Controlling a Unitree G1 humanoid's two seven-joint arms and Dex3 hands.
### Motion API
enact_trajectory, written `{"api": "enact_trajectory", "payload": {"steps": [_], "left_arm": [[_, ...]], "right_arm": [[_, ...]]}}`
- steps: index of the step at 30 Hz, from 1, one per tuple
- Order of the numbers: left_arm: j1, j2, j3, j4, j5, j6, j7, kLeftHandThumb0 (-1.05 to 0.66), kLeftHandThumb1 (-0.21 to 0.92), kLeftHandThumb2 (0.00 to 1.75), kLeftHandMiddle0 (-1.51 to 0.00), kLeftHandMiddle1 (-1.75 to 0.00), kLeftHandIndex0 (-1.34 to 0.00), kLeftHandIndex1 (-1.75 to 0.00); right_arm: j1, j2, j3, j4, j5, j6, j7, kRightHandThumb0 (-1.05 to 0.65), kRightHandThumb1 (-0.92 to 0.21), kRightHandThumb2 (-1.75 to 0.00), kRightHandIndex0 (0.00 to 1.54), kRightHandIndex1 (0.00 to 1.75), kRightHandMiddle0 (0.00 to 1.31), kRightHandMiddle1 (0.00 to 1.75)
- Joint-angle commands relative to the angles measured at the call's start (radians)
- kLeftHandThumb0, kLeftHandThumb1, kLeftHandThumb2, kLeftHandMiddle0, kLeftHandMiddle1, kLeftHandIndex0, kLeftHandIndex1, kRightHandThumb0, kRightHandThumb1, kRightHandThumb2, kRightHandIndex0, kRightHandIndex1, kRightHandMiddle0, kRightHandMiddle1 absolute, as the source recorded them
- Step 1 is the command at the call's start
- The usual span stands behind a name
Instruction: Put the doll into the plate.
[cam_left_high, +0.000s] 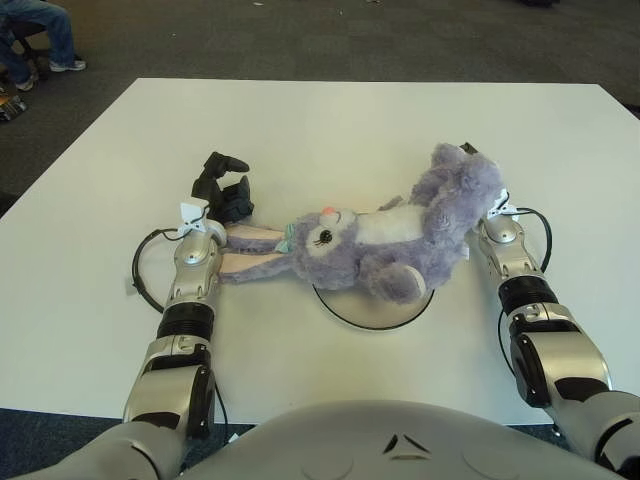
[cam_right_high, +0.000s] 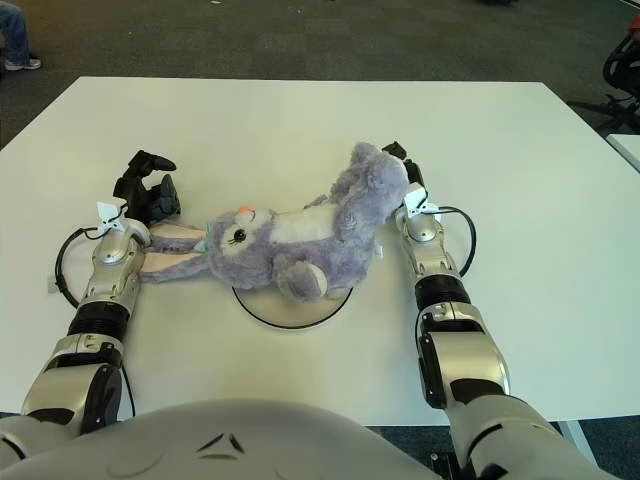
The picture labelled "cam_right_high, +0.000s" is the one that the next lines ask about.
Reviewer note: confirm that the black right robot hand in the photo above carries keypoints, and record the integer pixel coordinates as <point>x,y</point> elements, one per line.
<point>414,172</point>

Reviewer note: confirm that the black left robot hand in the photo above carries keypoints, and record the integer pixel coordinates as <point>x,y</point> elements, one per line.
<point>145,200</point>

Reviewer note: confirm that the purple plush bunny doll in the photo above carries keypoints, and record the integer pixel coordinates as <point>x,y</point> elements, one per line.
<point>325,240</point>

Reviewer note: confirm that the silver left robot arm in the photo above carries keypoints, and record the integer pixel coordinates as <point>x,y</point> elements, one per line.
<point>105,280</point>

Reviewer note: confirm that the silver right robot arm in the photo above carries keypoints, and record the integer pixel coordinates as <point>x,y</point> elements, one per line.
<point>465,360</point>

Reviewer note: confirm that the white plate with black rim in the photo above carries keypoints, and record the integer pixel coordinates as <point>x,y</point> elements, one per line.
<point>295,312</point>

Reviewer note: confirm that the seated person in jeans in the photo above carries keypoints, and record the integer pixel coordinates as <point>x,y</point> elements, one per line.
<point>15,35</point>

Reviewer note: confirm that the white side table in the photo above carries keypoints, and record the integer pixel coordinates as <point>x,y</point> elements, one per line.
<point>627,147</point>

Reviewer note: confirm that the black office chair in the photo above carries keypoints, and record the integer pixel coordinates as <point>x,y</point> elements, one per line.
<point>620,65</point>

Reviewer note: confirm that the grey robot torso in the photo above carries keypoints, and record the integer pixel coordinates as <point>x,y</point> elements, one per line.
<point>225,450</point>

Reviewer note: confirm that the person in red shirt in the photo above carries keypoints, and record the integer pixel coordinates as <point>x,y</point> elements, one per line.
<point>635,25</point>

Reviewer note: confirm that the white table leg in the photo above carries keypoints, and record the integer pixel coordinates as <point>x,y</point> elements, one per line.
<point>575,440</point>

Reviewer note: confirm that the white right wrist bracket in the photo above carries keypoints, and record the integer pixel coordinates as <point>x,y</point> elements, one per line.
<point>417,200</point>

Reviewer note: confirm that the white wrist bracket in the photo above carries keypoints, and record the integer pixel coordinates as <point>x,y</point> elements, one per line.
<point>111,217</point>
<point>417,200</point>

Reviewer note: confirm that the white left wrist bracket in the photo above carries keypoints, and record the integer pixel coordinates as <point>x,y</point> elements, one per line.
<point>111,217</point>

